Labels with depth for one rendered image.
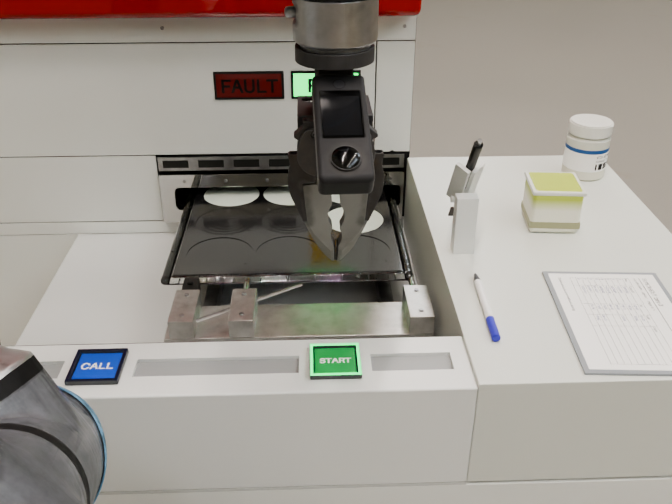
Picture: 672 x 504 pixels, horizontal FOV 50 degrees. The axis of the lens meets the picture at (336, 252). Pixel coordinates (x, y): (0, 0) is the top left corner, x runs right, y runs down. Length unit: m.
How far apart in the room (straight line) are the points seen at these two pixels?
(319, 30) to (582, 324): 0.48
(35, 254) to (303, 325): 0.65
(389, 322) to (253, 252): 0.26
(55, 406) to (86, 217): 0.85
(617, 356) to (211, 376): 0.45
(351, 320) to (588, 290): 0.32
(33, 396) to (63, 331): 0.58
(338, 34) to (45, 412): 0.38
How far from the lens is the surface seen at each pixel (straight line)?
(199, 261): 1.14
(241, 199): 1.32
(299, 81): 1.27
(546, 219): 1.09
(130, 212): 1.40
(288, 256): 1.13
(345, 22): 0.63
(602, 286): 0.99
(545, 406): 0.83
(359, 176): 0.59
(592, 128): 1.26
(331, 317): 1.03
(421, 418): 0.81
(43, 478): 0.50
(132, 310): 1.19
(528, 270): 1.00
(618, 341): 0.89
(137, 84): 1.30
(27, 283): 1.53
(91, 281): 1.28
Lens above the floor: 1.47
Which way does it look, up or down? 30 degrees down
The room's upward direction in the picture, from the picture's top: straight up
